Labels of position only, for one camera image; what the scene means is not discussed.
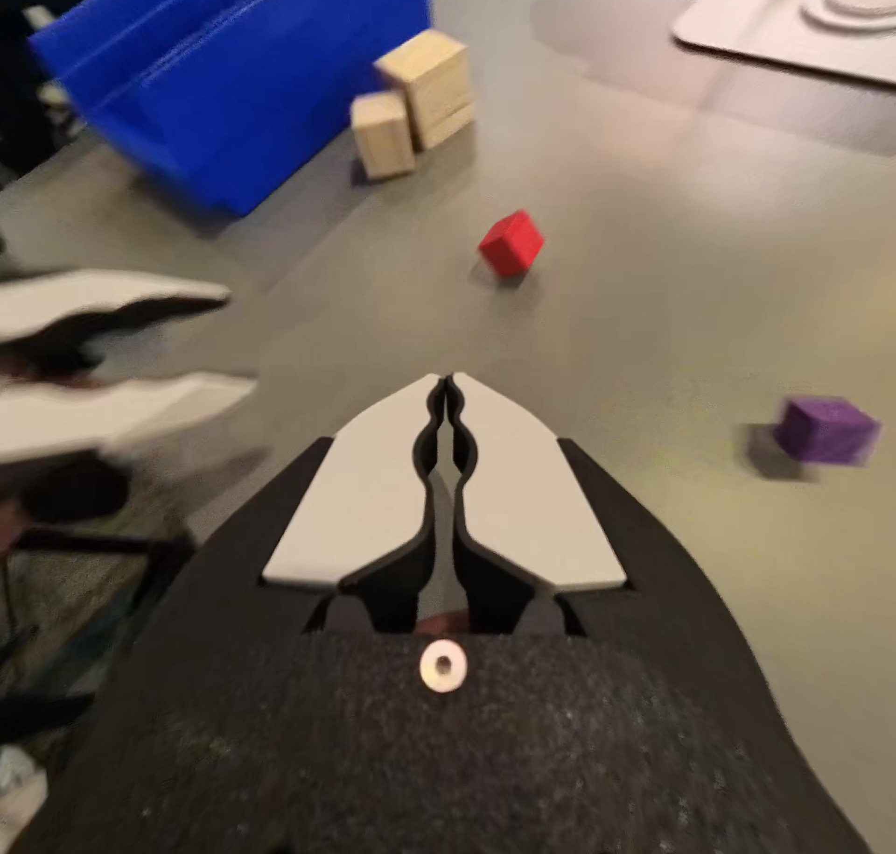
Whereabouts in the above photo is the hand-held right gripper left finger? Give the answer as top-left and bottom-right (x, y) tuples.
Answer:
(262, 374), (446, 633)

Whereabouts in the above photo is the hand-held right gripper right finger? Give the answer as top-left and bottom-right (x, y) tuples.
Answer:
(446, 371), (630, 636)

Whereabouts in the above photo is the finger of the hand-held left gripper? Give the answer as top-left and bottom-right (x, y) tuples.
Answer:
(0, 267), (231, 371)
(0, 371), (258, 464)

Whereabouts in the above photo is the blue plastic bin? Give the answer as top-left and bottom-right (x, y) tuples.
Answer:
(29, 0), (432, 217)

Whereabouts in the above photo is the plain wooden cube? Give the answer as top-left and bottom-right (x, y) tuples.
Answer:
(351, 89), (418, 182)
(374, 26), (471, 115)

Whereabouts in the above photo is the red cube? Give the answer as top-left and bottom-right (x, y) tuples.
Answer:
(476, 209), (544, 278)

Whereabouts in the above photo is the purple cube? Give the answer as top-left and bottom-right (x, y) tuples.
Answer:
(773, 394), (882, 465)

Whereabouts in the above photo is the white tray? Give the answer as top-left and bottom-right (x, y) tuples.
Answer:
(671, 0), (896, 86)

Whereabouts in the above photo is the black chair frame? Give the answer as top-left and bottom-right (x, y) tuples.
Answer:
(0, 524), (199, 741)

